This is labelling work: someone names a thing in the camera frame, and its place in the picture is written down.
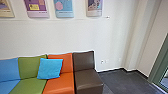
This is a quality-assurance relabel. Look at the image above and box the brown sofa seat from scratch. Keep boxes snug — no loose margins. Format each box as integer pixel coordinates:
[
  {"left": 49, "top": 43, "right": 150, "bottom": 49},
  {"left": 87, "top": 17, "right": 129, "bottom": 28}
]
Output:
[{"left": 72, "top": 50, "right": 105, "bottom": 94}]

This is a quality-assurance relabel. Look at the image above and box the blue square cushion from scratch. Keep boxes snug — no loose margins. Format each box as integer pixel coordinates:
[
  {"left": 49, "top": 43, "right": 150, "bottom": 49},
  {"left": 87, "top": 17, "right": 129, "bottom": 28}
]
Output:
[{"left": 36, "top": 57, "right": 64, "bottom": 81}]

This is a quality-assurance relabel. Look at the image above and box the orange sofa seat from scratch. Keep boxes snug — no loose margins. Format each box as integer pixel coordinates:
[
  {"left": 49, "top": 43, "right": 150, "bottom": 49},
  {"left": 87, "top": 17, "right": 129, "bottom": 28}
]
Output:
[{"left": 42, "top": 52, "right": 76, "bottom": 94}]

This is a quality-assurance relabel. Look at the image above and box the green sofa seat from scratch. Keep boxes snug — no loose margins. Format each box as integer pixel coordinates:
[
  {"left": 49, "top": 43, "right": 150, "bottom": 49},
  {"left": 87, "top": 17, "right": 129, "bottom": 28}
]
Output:
[{"left": 8, "top": 54, "right": 49, "bottom": 94}]

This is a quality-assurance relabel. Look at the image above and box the blue sofa seat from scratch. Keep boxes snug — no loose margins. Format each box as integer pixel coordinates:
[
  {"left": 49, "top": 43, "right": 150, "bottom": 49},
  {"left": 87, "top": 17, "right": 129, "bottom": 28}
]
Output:
[{"left": 0, "top": 57, "right": 22, "bottom": 94}]

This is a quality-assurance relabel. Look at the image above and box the white wall outlet plate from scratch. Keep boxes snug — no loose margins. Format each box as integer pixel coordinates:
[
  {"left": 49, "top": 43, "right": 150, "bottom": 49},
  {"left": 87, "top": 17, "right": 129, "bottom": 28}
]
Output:
[
  {"left": 100, "top": 59, "right": 106, "bottom": 65},
  {"left": 104, "top": 58, "right": 110, "bottom": 64},
  {"left": 117, "top": 56, "right": 122, "bottom": 63}
]

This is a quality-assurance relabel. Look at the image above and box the pink wall poster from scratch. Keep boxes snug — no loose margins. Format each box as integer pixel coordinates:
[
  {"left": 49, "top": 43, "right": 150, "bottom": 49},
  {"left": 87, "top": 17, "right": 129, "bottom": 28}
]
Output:
[{"left": 85, "top": 0, "right": 104, "bottom": 18}]

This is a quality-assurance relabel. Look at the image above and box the teal wall poster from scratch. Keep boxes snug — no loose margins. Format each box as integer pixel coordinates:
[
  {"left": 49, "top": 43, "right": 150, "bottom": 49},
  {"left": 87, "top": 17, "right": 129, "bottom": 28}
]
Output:
[{"left": 53, "top": 0, "right": 75, "bottom": 19}]

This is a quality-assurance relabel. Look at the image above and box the purple wall poster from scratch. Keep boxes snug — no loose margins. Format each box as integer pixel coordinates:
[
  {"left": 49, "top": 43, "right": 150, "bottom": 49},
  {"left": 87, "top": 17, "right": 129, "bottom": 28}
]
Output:
[{"left": 23, "top": 0, "right": 51, "bottom": 19}]

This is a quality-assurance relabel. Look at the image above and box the yellow wall poster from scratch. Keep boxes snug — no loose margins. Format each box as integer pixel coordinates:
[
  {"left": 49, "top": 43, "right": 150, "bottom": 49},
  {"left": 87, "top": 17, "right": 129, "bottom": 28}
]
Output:
[{"left": 0, "top": 0, "right": 16, "bottom": 19}]

